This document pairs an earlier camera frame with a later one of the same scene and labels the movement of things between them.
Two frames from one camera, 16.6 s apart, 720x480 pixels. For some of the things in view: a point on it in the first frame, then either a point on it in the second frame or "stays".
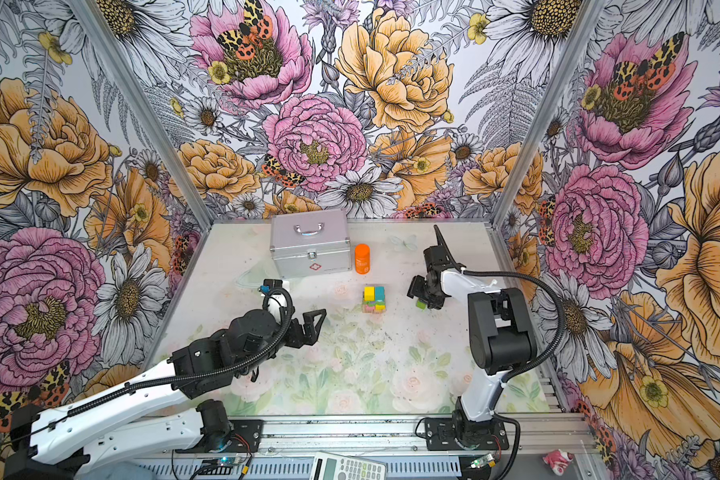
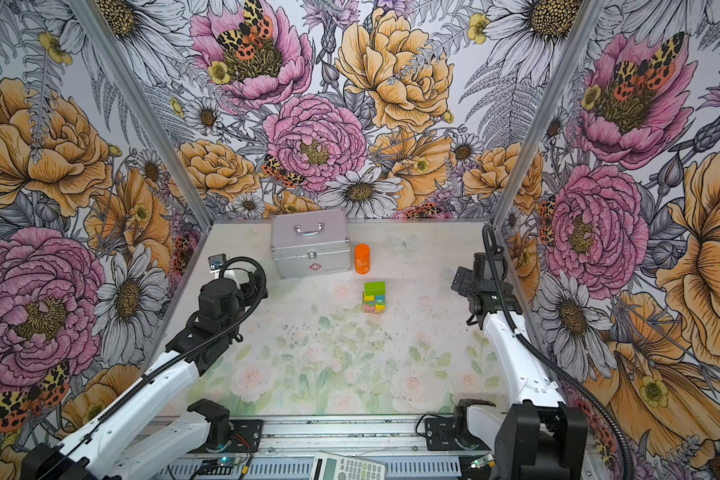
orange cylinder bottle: x=362 y=259 stays
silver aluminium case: x=310 y=243 stays
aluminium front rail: x=530 y=435 stays
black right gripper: x=414 y=289 → x=462 y=281
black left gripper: x=296 y=339 → x=249 y=289
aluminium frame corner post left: x=165 y=139 stays
